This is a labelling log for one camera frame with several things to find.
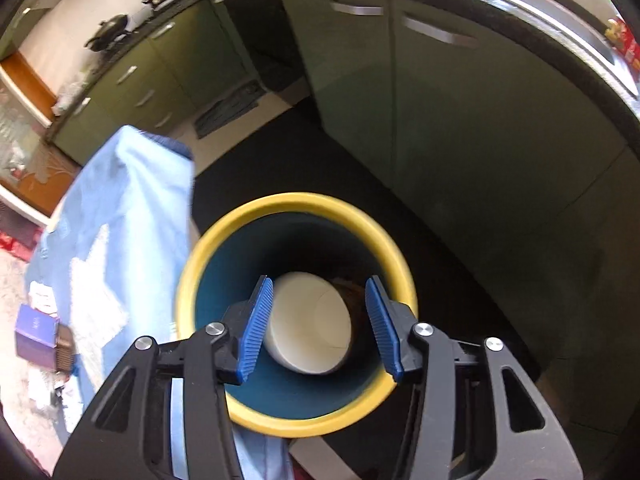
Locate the green door cabinet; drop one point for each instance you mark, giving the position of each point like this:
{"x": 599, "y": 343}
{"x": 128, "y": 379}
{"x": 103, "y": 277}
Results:
{"x": 450, "y": 125}

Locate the blue star-print tablecloth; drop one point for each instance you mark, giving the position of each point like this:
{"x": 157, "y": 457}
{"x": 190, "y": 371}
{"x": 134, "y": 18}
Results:
{"x": 125, "y": 210}

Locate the orange door frame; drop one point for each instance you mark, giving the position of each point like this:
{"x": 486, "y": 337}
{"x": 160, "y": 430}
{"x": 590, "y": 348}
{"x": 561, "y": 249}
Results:
{"x": 27, "y": 80}

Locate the black wok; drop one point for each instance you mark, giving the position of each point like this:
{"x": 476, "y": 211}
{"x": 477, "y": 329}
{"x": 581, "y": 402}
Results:
{"x": 107, "y": 30}

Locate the purple box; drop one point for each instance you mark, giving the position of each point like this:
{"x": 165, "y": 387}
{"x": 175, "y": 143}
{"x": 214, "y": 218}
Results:
{"x": 35, "y": 335}

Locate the grey floor mat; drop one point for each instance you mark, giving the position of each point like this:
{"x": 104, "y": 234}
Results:
{"x": 227, "y": 110}

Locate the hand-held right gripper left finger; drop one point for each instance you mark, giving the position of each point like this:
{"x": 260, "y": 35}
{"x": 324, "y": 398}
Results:
{"x": 254, "y": 332}

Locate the green drawer cabinet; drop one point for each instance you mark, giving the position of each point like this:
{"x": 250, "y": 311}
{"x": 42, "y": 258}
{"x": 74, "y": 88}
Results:
{"x": 150, "y": 70}

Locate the red floor mat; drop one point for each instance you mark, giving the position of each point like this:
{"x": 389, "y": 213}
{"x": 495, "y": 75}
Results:
{"x": 17, "y": 242}

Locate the white paper cup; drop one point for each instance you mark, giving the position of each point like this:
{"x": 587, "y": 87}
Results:
{"x": 310, "y": 320}

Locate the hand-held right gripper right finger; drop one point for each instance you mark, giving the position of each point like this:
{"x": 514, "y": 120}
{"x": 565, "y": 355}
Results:
{"x": 384, "y": 332}

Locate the red packets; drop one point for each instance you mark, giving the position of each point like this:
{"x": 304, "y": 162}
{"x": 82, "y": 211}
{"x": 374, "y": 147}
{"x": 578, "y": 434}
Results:
{"x": 625, "y": 42}

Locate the white paper scrap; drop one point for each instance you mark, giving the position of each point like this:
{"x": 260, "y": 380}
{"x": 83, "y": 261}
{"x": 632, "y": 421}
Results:
{"x": 42, "y": 296}

